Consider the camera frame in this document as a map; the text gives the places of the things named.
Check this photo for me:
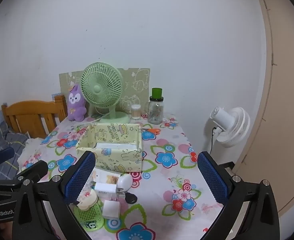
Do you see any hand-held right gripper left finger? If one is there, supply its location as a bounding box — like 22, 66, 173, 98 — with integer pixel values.
12, 151, 97, 240

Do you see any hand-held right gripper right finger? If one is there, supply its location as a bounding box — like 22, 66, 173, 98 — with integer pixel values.
197, 151, 280, 240

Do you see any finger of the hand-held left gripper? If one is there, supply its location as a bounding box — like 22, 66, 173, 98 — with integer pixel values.
0, 147, 15, 173
0, 160, 49, 186

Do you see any cream bear-shaped compact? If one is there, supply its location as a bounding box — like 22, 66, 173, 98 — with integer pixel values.
76, 189, 98, 210

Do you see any white printed card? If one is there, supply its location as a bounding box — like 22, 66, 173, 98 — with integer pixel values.
92, 168, 121, 188

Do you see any white charger adapter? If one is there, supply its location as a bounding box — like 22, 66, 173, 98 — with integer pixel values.
94, 182, 122, 197

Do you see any green perforated speaker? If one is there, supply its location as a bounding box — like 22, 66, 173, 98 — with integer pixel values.
73, 200, 105, 232

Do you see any yellow cartoon printed box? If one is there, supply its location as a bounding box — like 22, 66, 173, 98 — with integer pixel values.
76, 123, 143, 173

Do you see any white square box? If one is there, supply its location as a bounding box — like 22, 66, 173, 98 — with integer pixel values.
102, 200, 120, 219

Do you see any white oval device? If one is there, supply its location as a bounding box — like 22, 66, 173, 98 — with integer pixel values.
117, 174, 133, 193

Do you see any grey plaid blanket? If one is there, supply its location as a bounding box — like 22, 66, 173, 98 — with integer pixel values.
0, 120, 30, 180

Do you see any clear plastic case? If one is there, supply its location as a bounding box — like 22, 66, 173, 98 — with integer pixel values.
92, 142, 137, 151

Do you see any wooden chair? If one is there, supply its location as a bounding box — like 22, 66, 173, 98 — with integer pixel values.
1, 95, 68, 139

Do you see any white standing fan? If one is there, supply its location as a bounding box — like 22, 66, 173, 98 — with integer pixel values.
204, 107, 251, 155

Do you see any purple plush toy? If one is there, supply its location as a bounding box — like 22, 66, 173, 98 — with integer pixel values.
67, 84, 87, 122

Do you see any cotton swab container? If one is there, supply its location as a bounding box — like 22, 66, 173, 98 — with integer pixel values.
131, 104, 141, 120

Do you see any glass jar with green lid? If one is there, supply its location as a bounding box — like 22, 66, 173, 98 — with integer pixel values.
144, 87, 164, 125

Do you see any green desk fan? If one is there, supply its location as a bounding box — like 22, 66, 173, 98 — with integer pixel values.
81, 62, 131, 124

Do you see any beige door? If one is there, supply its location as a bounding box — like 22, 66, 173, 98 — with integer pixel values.
233, 0, 294, 217

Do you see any beige patterned board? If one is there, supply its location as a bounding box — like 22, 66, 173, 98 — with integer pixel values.
59, 67, 150, 117

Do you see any black fan power cable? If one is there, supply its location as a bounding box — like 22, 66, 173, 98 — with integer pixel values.
209, 127, 217, 153

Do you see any white fan power cable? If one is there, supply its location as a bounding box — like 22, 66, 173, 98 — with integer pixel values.
88, 114, 112, 124

